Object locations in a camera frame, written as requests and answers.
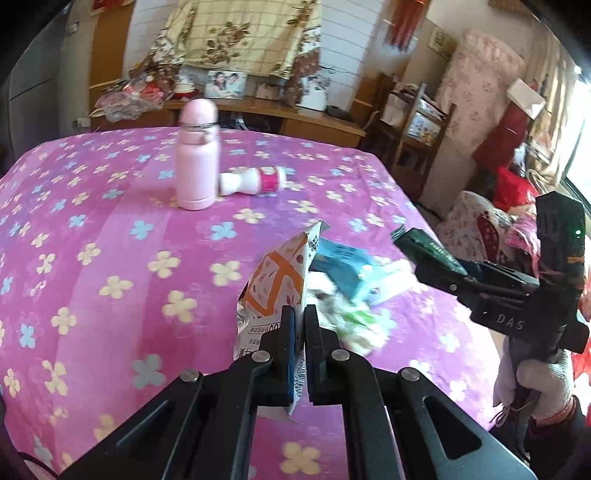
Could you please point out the red hanging garment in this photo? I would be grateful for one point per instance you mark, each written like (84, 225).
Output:
(501, 138)

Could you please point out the pink floral tablecloth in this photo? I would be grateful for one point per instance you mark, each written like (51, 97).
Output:
(115, 230)

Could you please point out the small wall picture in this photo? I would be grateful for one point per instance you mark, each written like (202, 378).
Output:
(442, 38)

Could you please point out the grey refrigerator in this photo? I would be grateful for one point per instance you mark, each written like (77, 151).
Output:
(37, 83)

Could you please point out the red knot ornament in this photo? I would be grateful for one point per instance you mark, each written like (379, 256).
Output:
(405, 21)

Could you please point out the yellow floral cloth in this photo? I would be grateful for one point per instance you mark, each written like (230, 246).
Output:
(240, 37)

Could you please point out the wooden chair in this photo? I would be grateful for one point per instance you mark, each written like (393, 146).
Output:
(411, 138)

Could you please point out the blue packet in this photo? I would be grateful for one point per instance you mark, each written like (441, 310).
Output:
(341, 263)

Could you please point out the red plastic bag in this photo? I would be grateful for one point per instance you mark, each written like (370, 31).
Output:
(515, 189)

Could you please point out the couple photo frame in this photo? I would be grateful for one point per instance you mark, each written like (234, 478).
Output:
(225, 84)

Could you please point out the green white snack packet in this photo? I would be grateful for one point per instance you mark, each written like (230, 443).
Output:
(360, 327)

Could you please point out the pink water bottle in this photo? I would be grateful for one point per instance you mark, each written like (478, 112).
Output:
(196, 161)

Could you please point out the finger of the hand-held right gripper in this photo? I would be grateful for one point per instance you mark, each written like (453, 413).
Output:
(452, 284)
(503, 276)

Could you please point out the pink plastic bag pile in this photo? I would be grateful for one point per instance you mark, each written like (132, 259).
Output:
(129, 97)

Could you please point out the wedding photo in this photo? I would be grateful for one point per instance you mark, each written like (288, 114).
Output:
(314, 97)

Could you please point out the person's right hand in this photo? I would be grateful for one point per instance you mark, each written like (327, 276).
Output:
(542, 383)

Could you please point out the person's right forearm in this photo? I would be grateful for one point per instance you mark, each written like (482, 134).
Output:
(563, 438)

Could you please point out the white yogurt bottle pink label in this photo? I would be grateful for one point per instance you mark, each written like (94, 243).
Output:
(258, 181)

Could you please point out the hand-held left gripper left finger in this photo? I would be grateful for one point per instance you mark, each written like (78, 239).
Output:
(285, 350)

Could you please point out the dark green packet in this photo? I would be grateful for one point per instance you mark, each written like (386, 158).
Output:
(429, 249)

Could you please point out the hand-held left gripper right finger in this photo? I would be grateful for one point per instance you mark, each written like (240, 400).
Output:
(316, 364)

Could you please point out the orange white snack packet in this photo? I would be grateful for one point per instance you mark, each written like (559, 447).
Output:
(277, 277)

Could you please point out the pink floral covered air conditioner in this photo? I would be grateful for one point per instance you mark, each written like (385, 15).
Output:
(480, 78)

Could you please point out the floral curtain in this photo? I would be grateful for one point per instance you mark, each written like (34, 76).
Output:
(549, 92)

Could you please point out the white bowls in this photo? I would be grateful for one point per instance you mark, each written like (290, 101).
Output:
(184, 86)

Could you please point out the floral covered sofa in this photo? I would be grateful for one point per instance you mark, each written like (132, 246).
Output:
(466, 212)

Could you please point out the small dark photo frame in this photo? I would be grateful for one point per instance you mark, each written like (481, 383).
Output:
(267, 91)

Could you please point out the wooden cabinet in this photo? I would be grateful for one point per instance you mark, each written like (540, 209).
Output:
(300, 122)

